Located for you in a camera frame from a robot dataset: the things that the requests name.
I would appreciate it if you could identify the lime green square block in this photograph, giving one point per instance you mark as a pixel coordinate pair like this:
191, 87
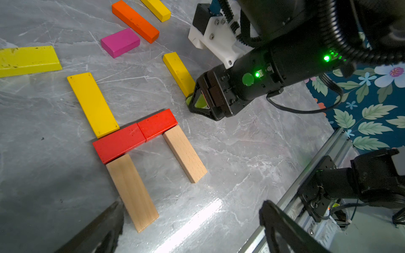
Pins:
200, 103

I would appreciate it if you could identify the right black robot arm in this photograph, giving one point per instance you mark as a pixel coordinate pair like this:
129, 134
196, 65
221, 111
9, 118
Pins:
274, 44

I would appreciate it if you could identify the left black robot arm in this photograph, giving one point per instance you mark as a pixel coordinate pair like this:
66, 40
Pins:
371, 180

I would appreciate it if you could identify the long orange block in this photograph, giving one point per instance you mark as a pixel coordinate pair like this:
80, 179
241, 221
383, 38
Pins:
135, 21

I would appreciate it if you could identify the yellow flat block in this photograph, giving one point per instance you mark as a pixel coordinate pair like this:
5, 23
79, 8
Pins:
28, 60

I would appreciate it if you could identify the long yellow block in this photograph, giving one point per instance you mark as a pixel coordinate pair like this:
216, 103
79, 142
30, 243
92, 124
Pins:
93, 104

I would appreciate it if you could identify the magenta block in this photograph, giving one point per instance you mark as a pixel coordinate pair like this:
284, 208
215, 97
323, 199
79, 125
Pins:
120, 43

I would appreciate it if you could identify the natural wood block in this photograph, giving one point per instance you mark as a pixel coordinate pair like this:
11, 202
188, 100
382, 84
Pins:
133, 192
185, 154

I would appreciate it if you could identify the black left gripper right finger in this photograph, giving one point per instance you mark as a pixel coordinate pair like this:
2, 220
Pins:
283, 235

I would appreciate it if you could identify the red block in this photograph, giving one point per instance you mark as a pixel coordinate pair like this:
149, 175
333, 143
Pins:
119, 143
157, 124

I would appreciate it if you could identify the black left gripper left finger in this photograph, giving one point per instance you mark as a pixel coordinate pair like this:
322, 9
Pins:
101, 235

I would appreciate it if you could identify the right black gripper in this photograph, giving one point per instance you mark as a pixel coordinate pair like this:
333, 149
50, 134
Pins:
222, 92

